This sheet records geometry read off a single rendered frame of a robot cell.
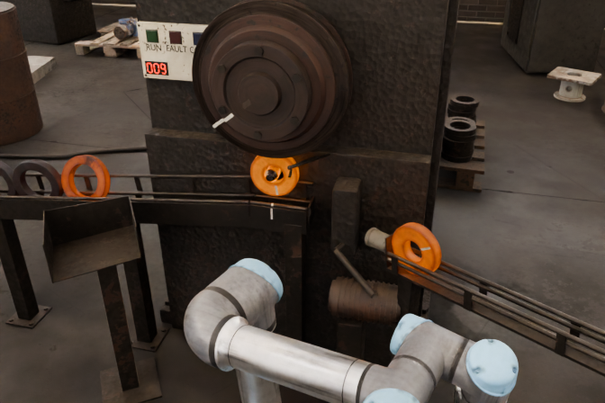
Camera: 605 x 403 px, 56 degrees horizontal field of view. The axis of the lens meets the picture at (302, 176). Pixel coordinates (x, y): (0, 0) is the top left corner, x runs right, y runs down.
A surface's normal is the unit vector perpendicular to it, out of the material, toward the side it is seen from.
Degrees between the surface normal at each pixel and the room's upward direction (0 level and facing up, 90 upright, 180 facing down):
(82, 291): 0
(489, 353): 20
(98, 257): 5
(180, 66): 90
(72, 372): 0
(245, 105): 90
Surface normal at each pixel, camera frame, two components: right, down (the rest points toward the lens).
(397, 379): -0.05, -0.91
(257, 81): -0.24, 0.45
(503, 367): -0.10, -0.68
